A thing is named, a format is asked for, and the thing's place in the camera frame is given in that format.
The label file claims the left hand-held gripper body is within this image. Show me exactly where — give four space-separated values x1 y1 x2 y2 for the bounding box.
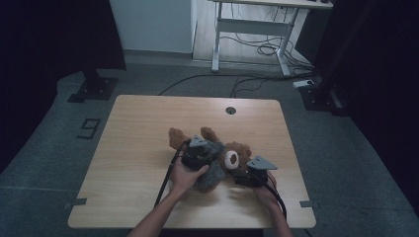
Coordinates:
180 134 218 172

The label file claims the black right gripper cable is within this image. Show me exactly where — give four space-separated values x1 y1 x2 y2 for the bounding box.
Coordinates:
252 171 288 220

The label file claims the person's right hand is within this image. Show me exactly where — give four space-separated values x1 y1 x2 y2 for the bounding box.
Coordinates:
254 170 282 212

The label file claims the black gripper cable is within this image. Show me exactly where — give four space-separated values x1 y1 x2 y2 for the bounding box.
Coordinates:
153 139 193 209
252 171 288 220

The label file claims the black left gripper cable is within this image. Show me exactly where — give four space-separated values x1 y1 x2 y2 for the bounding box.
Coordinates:
153 139 193 209

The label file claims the white power strip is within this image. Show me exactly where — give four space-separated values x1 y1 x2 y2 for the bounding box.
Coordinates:
293 79 316 89

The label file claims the white metal frame desk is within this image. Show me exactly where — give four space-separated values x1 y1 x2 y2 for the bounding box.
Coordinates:
209 0 334 78

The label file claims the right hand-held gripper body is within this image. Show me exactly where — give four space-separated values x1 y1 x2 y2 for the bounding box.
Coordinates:
232 155 279 189

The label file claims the person's left hand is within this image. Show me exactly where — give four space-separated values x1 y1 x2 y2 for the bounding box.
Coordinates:
169 153 210 198

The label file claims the long black floor cable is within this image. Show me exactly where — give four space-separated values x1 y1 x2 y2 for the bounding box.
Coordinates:
157 73 299 97

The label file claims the dark curtain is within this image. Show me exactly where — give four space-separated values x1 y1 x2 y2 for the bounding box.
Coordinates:
0 0 127 174
311 0 419 215

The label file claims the short black floor cable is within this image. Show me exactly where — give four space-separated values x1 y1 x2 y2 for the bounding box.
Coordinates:
230 76 270 99

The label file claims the grey tape strip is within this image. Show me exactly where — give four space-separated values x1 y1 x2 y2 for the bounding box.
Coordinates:
298 199 320 209
63 197 89 211

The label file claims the brown teddy bear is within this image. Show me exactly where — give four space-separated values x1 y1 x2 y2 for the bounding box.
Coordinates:
168 125 253 194

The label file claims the tangle of black cables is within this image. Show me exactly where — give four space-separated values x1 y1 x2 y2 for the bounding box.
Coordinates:
219 32 314 76

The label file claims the black stand base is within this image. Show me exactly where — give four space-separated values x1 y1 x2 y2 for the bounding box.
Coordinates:
298 78 350 118
66 68 120 104

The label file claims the grey fluffy cloth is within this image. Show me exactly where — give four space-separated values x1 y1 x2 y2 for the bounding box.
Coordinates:
193 140 229 194

